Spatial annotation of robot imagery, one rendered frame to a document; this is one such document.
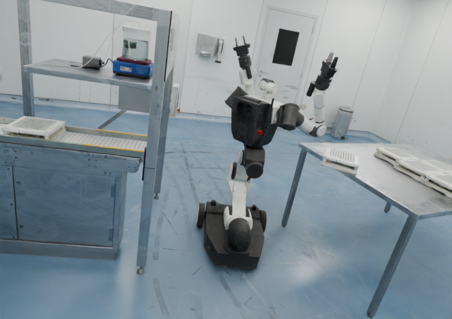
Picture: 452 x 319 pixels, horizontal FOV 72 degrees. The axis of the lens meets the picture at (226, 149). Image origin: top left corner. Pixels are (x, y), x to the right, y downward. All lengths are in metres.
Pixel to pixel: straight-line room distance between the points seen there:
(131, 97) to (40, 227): 1.01
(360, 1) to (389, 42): 1.07
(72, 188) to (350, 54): 5.69
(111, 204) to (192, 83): 3.87
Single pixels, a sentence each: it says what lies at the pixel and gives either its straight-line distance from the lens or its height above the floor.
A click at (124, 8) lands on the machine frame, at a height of 1.60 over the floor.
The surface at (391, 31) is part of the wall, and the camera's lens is 7.20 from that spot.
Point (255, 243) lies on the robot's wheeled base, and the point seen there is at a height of 0.17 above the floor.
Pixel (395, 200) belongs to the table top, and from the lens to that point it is 2.14.
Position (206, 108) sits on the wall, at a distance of 5.82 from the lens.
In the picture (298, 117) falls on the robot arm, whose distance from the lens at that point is 1.99.
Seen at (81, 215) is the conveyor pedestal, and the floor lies 0.35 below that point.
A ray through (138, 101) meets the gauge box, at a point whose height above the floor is 1.09.
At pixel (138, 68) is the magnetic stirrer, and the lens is 1.83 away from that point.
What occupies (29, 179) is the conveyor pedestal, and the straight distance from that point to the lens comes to 2.21.
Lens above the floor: 1.57
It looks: 20 degrees down
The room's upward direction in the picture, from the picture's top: 10 degrees clockwise
